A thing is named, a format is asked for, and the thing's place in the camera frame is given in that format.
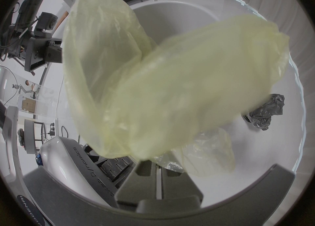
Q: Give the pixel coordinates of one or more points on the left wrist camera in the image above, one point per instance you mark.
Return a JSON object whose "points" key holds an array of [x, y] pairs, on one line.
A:
{"points": [[46, 22]]}

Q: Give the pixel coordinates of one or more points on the white trash bin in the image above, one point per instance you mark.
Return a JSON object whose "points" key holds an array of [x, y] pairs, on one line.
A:
{"points": [[172, 18]]}

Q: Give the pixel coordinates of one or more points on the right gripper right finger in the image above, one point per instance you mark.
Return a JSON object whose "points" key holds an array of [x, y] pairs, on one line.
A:
{"points": [[179, 188]]}

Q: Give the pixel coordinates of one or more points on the yellow plastic bag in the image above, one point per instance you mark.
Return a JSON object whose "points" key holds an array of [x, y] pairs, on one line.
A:
{"points": [[172, 84]]}

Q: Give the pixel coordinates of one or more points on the black plastic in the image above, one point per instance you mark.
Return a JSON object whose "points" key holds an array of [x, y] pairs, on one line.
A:
{"points": [[265, 111]]}

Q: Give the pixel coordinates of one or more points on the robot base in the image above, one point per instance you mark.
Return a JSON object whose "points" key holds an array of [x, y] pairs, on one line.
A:
{"points": [[64, 156]]}

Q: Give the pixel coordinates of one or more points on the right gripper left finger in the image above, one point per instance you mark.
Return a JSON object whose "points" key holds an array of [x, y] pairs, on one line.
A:
{"points": [[140, 185]]}

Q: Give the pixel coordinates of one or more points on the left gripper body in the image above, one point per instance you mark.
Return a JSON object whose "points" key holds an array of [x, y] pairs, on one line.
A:
{"points": [[34, 52]]}

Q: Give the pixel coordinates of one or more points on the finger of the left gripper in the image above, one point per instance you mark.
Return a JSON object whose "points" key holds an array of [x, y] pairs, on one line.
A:
{"points": [[54, 54]]}

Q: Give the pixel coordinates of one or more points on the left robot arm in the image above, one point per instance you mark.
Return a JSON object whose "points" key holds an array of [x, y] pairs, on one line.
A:
{"points": [[27, 8]]}

